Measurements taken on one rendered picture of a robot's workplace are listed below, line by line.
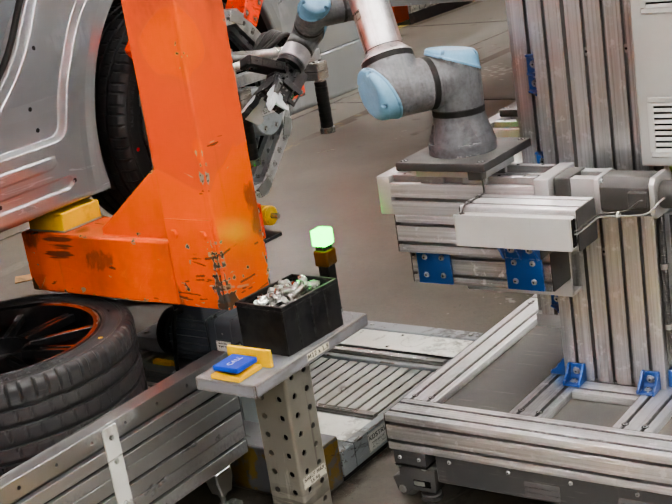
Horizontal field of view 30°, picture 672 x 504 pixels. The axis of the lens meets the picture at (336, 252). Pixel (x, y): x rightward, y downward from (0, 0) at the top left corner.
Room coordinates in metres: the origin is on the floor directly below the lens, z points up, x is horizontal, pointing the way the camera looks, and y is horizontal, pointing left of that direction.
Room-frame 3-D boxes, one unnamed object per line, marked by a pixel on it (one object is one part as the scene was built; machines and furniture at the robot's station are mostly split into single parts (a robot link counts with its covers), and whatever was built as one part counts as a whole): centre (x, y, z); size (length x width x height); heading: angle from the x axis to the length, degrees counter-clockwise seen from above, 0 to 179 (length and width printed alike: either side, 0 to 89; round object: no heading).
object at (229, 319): (3.17, 0.37, 0.26); 0.42 x 0.18 x 0.35; 52
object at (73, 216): (3.16, 0.68, 0.71); 0.14 x 0.14 x 0.05; 52
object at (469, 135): (2.71, -0.31, 0.87); 0.15 x 0.15 x 0.10
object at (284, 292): (2.69, 0.12, 0.51); 0.20 x 0.14 x 0.13; 139
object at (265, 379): (2.66, 0.15, 0.44); 0.43 x 0.17 x 0.03; 142
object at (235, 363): (2.52, 0.25, 0.47); 0.07 x 0.07 x 0.02; 52
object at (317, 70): (3.49, -0.01, 0.93); 0.09 x 0.05 x 0.05; 52
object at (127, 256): (3.05, 0.54, 0.69); 0.52 x 0.17 x 0.35; 52
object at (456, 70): (2.71, -0.31, 0.98); 0.13 x 0.12 x 0.14; 108
